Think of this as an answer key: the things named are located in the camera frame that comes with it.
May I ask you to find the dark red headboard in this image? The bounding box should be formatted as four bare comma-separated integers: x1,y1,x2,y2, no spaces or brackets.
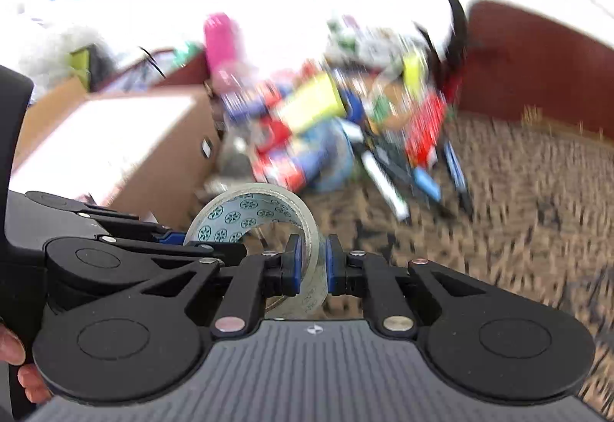
459,0,613,139

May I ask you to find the white marker pen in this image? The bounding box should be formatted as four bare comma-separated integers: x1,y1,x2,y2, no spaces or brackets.
360,150,411,221

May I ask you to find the large brown cardboard box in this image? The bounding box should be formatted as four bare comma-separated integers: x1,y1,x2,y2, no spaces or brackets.
9,78,220,230

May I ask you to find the yellow medicine box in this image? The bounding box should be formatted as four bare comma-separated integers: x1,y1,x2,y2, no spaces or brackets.
271,73,347,134

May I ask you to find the clear packing tape roll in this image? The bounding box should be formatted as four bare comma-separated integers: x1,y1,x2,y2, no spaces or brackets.
184,183,328,319

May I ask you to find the person's left hand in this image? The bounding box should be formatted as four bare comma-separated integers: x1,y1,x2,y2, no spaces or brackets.
0,324,52,404

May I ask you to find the pink water bottle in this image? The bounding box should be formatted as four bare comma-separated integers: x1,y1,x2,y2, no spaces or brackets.
204,13,244,94

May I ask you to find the blue rimmed magnifying glass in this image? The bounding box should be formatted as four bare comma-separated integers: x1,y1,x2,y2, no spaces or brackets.
302,117,364,193

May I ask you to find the red snack packet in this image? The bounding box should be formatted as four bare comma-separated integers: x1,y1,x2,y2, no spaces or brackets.
404,92,446,166

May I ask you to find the red playing card box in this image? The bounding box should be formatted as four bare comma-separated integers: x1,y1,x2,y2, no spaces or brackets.
251,137,329,192

